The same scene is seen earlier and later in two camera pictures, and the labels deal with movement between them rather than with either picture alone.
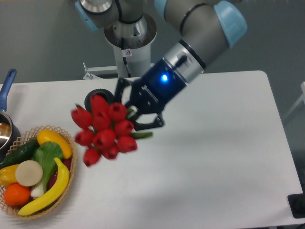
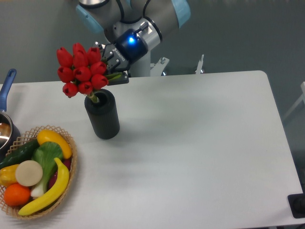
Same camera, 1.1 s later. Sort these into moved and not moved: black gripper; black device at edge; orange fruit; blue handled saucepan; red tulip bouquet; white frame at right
Moved: red tulip bouquet; black gripper
Not moved: white frame at right; black device at edge; orange fruit; blue handled saucepan
